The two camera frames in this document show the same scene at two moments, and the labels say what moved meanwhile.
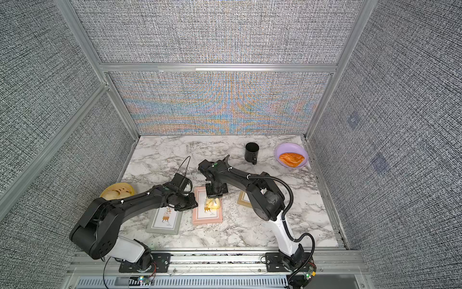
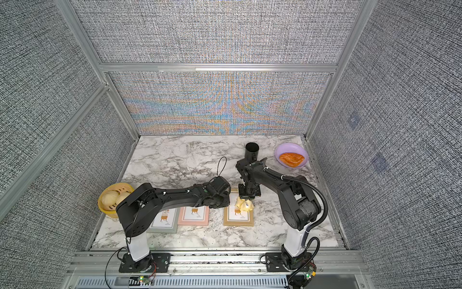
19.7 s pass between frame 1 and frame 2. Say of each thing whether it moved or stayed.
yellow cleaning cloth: moved
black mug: stayed
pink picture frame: moved
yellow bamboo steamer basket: stayed
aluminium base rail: stayed
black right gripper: moved
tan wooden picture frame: moved
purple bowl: stayed
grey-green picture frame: stayed
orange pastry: stayed
